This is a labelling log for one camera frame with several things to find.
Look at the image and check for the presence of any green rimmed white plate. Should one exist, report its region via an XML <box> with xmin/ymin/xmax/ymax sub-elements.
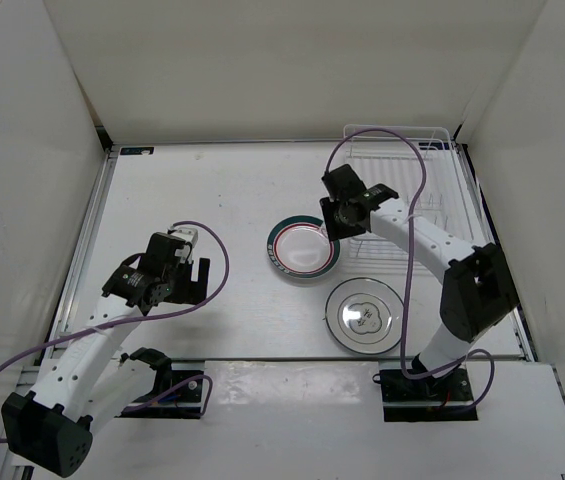
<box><xmin>269</xmin><ymin>265</ymin><xmax>337</xmax><ymax>288</ymax></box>

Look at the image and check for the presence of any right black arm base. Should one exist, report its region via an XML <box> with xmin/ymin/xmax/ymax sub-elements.
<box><xmin>372</xmin><ymin>368</ymin><xmax>478</xmax><ymax>423</ymax></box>

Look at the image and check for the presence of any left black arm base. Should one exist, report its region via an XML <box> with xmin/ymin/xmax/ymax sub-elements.
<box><xmin>120</xmin><ymin>362</ymin><xmax>214</xmax><ymax>420</ymax></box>

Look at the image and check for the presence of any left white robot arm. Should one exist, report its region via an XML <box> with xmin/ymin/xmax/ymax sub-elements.
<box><xmin>1</xmin><ymin>227</ymin><xmax>210</xmax><ymax>478</ymax></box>

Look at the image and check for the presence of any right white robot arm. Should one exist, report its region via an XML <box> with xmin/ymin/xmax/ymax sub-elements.
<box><xmin>320</xmin><ymin>164</ymin><xmax>520</xmax><ymax>400</ymax></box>

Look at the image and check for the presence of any blue label sticker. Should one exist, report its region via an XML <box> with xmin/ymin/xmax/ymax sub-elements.
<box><xmin>119</xmin><ymin>146</ymin><xmax>154</xmax><ymax>156</ymax></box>

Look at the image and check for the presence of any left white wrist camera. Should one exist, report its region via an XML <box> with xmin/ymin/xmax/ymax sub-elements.
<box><xmin>167</xmin><ymin>226</ymin><xmax>199</xmax><ymax>259</ymax></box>

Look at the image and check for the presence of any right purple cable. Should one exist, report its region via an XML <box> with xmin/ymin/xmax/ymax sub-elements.
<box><xmin>324</xmin><ymin>128</ymin><xmax>496</xmax><ymax>412</ymax></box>

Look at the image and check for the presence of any white wire dish rack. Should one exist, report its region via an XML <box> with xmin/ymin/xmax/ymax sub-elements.
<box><xmin>331</xmin><ymin>124</ymin><xmax>484</xmax><ymax>244</ymax></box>

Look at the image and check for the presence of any aluminium table rail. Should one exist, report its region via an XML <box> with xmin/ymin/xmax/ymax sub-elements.
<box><xmin>44</xmin><ymin>144</ymin><xmax>119</xmax><ymax>341</ymax></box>

